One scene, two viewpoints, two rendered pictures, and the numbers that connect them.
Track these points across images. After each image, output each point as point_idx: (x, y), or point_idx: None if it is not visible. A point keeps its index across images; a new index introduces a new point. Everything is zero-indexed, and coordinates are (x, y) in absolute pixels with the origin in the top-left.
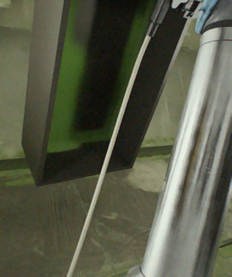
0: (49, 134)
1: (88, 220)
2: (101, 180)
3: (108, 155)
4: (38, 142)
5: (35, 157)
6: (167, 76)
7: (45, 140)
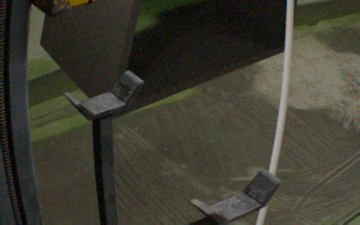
0: None
1: (280, 138)
2: (289, 59)
3: (291, 14)
4: (114, 19)
5: (100, 55)
6: None
7: (134, 10)
